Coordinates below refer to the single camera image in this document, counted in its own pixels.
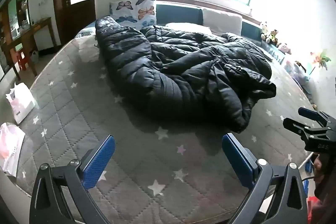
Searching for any grey star quilted mattress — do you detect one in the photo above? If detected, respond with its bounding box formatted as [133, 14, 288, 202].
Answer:
[16, 35, 315, 224]

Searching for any small butterfly print pillow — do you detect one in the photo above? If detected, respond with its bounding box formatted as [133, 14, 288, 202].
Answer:
[165, 22, 212, 35]

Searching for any person's right hand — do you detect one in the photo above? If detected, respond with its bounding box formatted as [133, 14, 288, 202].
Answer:
[312, 154, 324, 185]

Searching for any black puffer jacket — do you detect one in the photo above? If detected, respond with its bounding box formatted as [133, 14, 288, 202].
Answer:
[95, 17, 277, 134]

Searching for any green yellow plush toy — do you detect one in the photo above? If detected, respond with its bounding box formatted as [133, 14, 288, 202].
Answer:
[266, 29, 280, 46]

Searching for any wooden desk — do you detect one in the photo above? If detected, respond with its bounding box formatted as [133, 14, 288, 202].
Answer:
[0, 17, 57, 80]

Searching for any black white plush toy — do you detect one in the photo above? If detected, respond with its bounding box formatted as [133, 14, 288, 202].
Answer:
[260, 21, 271, 41]

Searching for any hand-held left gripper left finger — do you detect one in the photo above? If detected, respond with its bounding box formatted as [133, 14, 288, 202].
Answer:
[29, 135, 116, 224]

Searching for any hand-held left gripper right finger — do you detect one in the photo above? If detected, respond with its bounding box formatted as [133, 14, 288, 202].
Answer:
[222, 133, 307, 224]

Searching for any blue padded headboard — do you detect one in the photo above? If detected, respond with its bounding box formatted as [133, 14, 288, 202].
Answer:
[156, 4, 263, 42]

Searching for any dark wooden door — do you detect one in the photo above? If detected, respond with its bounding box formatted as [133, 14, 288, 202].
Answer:
[53, 0, 96, 51]

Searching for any beige cushion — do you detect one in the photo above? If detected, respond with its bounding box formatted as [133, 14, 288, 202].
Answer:
[202, 8, 243, 37]

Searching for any pink white plastic bag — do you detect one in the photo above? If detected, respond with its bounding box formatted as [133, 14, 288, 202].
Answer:
[0, 122, 26, 177]

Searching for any red plastic stool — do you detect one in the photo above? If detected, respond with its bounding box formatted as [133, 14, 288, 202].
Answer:
[16, 52, 29, 71]
[307, 196, 324, 224]

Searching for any clear storage box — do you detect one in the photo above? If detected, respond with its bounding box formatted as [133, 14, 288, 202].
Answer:
[285, 60, 311, 83]

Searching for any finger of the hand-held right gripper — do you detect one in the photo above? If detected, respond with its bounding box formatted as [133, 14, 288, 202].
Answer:
[283, 117, 317, 141]
[298, 107, 329, 125]

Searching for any large butterfly print pillow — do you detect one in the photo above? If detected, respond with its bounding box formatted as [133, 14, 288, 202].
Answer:
[109, 0, 157, 30]

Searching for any artificial flower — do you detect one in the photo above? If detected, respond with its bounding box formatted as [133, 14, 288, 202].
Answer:
[310, 49, 332, 69]

